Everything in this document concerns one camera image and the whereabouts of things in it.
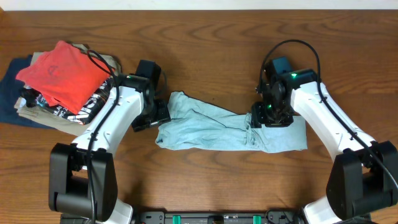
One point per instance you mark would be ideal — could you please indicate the red folded shirt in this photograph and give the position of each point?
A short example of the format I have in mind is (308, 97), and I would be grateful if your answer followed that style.
(65, 76)

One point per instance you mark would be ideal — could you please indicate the light blue t-shirt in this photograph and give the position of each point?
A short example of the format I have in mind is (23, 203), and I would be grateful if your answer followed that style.
(196, 124)

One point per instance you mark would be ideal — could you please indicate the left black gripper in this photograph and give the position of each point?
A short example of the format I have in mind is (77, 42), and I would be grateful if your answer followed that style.
(152, 119)

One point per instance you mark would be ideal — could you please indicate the navy blue folded garment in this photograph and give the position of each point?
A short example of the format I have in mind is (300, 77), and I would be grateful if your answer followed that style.
(10, 93)

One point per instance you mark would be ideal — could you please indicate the khaki folded garment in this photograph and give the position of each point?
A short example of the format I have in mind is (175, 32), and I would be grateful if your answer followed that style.
(41, 116)

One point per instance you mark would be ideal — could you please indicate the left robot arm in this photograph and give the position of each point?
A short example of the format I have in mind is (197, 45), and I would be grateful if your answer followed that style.
(82, 177)

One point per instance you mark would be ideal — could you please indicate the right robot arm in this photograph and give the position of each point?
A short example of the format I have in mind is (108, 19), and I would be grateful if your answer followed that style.
(363, 177)

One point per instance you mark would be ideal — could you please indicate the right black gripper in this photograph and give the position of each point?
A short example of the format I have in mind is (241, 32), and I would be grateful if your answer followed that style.
(271, 119)

